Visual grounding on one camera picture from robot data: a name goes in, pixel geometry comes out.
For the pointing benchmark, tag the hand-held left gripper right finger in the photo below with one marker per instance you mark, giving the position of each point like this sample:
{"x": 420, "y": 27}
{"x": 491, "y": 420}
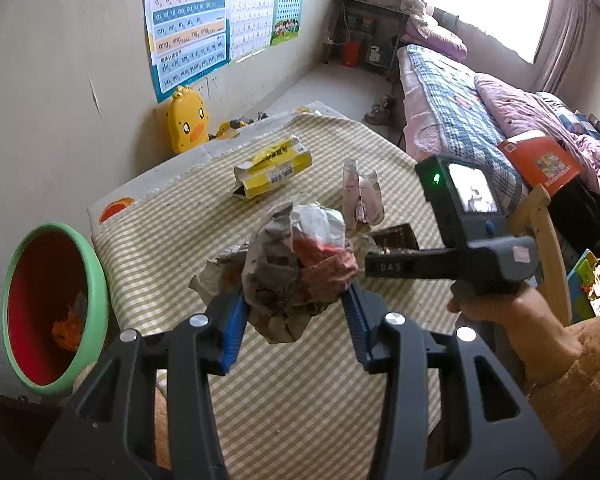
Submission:
{"x": 355, "y": 330}

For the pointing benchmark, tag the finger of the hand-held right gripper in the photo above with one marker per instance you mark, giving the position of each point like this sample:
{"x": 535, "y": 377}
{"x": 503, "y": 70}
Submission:
{"x": 410, "y": 262}

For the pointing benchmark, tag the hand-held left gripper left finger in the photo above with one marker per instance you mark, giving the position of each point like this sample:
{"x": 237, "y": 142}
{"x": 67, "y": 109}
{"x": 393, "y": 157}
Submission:
{"x": 232, "y": 330}

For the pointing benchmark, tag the dark brown packet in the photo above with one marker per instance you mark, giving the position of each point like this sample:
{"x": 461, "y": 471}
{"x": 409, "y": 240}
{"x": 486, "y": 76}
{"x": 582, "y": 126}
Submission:
{"x": 395, "y": 237}

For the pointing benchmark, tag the large paper ball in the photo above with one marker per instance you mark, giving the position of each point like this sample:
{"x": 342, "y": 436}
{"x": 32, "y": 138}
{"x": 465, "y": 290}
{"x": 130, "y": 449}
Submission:
{"x": 290, "y": 260}

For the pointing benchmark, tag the orange white paper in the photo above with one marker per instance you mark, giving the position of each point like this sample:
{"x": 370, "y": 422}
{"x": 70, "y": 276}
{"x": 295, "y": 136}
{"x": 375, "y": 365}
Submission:
{"x": 67, "y": 332}

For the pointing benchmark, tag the green rimmed red bucket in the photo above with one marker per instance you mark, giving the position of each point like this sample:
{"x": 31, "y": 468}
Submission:
{"x": 35, "y": 310}

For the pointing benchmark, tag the person's right forearm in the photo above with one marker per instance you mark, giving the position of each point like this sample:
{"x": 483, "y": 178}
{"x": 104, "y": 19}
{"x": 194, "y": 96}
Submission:
{"x": 580, "y": 410}

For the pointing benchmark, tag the person's right hand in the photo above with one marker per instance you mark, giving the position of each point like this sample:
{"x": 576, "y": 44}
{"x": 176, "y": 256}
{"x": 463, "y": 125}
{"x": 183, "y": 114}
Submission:
{"x": 535, "y": 335}

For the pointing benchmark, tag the light wooden chair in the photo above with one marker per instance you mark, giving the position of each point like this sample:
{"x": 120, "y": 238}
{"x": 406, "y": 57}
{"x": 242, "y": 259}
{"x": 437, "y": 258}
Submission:
{"x": 535, "y": 210}

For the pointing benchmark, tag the pink white torn wrapper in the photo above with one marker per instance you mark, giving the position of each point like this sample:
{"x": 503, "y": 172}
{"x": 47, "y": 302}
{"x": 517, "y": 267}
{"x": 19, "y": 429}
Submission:
{"x": 362, "y": 195}

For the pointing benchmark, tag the green checkered tablecloth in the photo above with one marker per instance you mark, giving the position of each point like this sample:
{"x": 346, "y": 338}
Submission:
{"x": 290, "y": 400}

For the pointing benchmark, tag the orange book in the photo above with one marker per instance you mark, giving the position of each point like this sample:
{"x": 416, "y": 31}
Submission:
{"x": 540, "y": 162}

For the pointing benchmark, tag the black cloth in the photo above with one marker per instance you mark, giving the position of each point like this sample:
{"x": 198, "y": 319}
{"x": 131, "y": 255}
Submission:
{"x": 585, "y": 215}

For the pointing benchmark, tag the colourful picture book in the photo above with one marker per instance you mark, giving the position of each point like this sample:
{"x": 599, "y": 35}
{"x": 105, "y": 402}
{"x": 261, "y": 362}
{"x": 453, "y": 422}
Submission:
{"x": 590, "y": 285}

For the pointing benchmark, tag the pair of shoes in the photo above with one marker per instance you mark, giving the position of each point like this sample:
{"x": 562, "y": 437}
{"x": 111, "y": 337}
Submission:
{"x": 377, "y": 112}

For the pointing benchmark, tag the bed with plaid blanket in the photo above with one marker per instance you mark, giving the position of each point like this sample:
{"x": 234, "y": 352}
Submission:
{"x": 445, "y": 105}

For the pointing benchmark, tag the crumpled grey paper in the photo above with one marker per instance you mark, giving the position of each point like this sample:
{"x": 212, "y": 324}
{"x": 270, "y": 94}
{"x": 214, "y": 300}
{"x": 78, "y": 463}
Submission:
{"x": 80, "y": 302}

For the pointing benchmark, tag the pink floral quilt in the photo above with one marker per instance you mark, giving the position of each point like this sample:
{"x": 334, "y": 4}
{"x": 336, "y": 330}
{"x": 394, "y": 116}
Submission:
{"x": 520, "y": 105}

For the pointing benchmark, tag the yellow cardboard box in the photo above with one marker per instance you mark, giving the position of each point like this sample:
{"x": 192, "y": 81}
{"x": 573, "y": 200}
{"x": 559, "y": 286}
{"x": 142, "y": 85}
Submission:
{"x": 275, "y": 165}

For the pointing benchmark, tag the yellow black toy vehicle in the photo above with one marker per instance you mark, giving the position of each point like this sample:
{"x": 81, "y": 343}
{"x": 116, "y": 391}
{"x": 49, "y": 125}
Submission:
{"x": 230, "y": 129}

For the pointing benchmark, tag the white container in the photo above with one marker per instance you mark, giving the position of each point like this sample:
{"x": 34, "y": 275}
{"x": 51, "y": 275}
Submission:
{"x": 375, "y": 56}

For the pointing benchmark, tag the yellow duck toy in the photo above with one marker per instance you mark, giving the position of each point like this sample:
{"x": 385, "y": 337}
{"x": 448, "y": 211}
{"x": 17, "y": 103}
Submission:
{"x": 187, "y": 122}

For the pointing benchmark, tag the small red bin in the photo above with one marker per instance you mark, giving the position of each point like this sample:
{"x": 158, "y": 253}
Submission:
{"x": 351, "y": 54}

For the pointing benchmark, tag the pink pillow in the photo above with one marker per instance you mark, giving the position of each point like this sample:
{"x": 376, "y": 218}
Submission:
{"x": 435, "y": 35}

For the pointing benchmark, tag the pale striped curtain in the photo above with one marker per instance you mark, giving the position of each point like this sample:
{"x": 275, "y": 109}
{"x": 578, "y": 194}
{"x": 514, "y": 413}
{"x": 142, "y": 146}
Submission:
{"x": 565, "y": 35}

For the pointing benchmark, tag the brown wooden furniture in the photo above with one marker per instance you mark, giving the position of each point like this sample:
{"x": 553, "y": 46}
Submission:
{"x": 10, "y": 435}

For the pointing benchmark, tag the dark metal shelf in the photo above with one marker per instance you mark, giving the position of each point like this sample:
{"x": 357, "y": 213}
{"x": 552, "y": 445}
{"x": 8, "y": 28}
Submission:
{"x": 375, "y": 15}

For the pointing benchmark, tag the bright window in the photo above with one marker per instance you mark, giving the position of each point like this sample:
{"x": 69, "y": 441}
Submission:
{"x": 485, "y": 5}

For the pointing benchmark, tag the white wall socket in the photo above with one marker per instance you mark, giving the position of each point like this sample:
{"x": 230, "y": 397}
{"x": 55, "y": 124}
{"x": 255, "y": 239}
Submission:
{"x": 205, "y": 87}

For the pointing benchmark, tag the green bordered wall poster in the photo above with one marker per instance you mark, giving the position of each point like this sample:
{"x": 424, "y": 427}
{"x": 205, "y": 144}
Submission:
{"x": 290, "y": 0}

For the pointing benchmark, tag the white grid wall poster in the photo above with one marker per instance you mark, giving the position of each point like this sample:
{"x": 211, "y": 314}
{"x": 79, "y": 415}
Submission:
{"x": 252, "y": 10}

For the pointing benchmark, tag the blue striped wall poster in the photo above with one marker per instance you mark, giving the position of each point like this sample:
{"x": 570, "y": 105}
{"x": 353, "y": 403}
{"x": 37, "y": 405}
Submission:
{"x": 187, "y": 25}

